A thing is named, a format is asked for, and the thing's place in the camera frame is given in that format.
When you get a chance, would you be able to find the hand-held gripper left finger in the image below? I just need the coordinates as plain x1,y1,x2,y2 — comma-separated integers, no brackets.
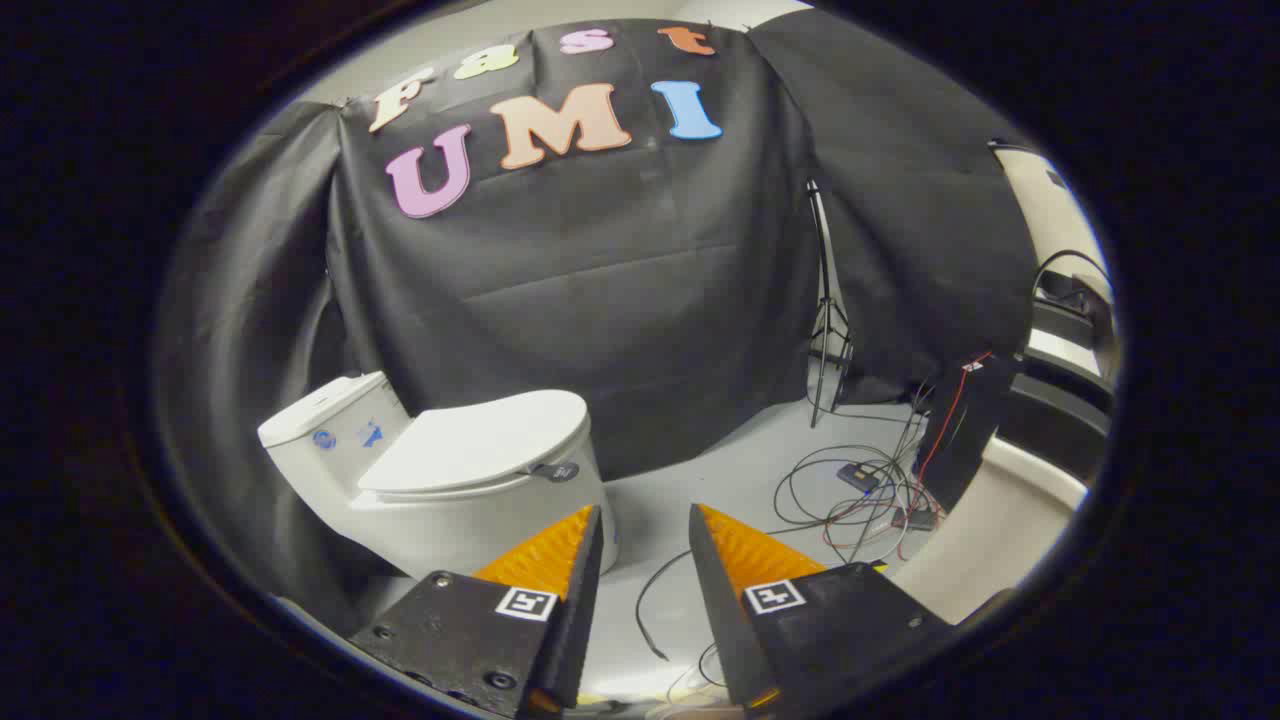
348,505,604,719

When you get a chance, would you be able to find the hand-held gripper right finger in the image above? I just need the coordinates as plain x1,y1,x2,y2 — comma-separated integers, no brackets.
688,503,956,716

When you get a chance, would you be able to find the white toilet lid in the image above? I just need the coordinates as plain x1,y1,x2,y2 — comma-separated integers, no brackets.
357,390,589,494

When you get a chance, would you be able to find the white toilet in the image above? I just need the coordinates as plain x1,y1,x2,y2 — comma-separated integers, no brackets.
258,372,619,581

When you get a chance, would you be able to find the white curved furniture piece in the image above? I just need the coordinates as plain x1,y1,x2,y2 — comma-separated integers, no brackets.
890,435,1091,626

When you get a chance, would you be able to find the black backdrop cloth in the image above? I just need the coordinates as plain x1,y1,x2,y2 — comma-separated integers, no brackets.
150,10,1041,631

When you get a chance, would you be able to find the black upright case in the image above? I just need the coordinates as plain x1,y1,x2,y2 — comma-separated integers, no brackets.
915,355,1021,511

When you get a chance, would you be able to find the black tripod stand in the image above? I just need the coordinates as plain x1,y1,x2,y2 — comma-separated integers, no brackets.
805,178,856,429

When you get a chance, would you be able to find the black equipment rack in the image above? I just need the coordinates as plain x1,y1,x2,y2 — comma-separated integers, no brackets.
1000,250,1116,471

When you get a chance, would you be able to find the black floor cable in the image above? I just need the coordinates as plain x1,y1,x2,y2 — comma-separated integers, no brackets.
635,548,723,691

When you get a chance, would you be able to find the tangle of floor cables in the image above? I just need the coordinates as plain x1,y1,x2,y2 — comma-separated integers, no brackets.
775,395,946,563

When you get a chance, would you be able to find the red cable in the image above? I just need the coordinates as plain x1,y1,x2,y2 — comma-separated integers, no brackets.
905,352,993,486

